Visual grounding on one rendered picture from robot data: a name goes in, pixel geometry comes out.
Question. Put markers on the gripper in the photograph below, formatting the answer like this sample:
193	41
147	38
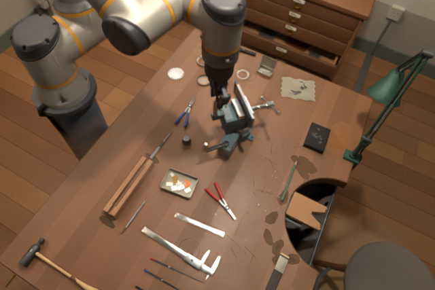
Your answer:
219	72

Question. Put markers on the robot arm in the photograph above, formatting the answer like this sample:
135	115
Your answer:
142	1

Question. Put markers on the silver drawplate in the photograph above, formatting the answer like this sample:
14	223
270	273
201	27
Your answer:
244	100

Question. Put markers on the teal swivel vise body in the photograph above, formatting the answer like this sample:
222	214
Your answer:
232	123

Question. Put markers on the silver tommy bar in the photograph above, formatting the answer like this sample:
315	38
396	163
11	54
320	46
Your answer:
270	105

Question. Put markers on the silver swivel lock lever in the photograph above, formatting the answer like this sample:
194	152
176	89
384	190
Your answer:
213	147

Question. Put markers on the wooden drawplate rack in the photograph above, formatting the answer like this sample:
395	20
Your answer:
127	188

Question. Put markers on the round tin with brown filling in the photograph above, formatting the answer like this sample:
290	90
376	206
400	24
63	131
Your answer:
203	81

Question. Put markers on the white scalloped disc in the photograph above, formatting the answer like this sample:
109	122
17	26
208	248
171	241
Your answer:
175	74

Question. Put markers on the black pen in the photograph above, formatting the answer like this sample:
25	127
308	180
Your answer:
248	51

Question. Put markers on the open silver tin box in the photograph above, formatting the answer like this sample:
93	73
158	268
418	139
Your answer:
266	66

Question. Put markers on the small dark cylinder weight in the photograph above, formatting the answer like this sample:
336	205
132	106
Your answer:
186	141

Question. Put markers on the grey flat file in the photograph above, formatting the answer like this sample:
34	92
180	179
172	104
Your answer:
161	145

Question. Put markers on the stained beige cloth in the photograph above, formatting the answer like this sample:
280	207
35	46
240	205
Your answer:
299	89

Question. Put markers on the orange piece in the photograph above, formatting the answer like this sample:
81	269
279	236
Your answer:
187	183

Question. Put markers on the white piece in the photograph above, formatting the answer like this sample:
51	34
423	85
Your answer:
177	187

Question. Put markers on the grey metal tray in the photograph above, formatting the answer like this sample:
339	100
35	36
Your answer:
170	188

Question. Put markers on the black block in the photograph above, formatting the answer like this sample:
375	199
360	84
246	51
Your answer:
316	138

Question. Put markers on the green pencil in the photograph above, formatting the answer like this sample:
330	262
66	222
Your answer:
289	179

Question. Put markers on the steel ruler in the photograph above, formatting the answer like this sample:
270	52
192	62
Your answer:
198	224

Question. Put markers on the wooden bench pin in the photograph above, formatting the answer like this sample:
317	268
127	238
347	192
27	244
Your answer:
304	210

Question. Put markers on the thin grey needle file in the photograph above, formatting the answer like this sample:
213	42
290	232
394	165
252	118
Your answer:
135	214

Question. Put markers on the steel vernier caliper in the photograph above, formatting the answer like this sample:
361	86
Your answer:
176	249

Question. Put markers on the green desk lamp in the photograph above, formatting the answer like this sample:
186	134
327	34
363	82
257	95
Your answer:
387	88

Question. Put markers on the red-tipped thin tool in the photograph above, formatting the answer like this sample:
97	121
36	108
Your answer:
176	269

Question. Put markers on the grey strip with wooden end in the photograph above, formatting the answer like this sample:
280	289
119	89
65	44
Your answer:
278	271

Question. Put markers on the blue-tipped thin tool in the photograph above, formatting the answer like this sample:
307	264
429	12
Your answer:
166	276

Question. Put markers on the grey round stool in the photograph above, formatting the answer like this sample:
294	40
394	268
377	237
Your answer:
391	266

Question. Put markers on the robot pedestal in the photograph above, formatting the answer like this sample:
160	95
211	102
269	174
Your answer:
79	130

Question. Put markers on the grey wall conduit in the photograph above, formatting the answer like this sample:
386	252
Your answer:
368	55

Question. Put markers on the dark metal frame under bench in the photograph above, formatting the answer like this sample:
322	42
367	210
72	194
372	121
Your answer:
326	222

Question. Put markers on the white wall socket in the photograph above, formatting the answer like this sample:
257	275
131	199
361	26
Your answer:
395	13

